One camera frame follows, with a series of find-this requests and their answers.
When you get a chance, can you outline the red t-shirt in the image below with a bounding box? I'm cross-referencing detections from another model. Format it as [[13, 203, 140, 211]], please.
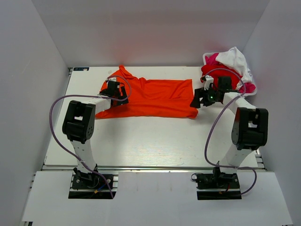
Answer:
[[201, 65, 242, 90]]

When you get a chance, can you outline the pink t-shirt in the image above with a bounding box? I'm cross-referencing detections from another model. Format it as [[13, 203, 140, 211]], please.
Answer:
[[201, 51, 257, 96]]

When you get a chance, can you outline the white plastic basket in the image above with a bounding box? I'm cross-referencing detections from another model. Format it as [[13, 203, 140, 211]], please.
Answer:
[[203, 52, 257, 96]]

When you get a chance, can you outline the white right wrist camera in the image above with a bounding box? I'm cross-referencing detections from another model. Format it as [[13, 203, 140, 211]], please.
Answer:
[[200, 75, 214, 90]]

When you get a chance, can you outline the white t-shirt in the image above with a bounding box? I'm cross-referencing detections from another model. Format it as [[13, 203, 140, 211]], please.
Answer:
[[215, 47, 253, 83]]

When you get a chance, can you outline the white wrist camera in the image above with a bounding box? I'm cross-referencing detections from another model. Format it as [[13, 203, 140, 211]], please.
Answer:
[[200, 75, 214, 90], [107, 76, 117, 82]]

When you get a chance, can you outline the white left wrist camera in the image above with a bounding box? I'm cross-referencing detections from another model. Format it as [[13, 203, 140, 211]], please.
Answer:
[[107, 76, 117, 82]]

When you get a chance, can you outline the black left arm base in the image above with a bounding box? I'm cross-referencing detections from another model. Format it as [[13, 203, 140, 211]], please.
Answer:
[[68, 168, 118, 200]]

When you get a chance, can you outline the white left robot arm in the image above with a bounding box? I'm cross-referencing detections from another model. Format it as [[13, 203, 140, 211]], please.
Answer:
[[62, 80, 128, 188]]

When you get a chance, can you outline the orange t-shirt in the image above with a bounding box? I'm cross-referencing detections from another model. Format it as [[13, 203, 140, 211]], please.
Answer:
[[96, 65, 198, 119]]

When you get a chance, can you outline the blue table label sticker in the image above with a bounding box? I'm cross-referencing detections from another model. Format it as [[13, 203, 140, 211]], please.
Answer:
[[73, 67, 89, 71]]

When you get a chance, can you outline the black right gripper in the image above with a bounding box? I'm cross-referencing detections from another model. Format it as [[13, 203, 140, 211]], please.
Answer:
[[190, 85, 220, 108]]

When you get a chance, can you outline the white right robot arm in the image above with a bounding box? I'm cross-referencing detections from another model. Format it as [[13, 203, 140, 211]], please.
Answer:
[[190, 75, 269, 188]]

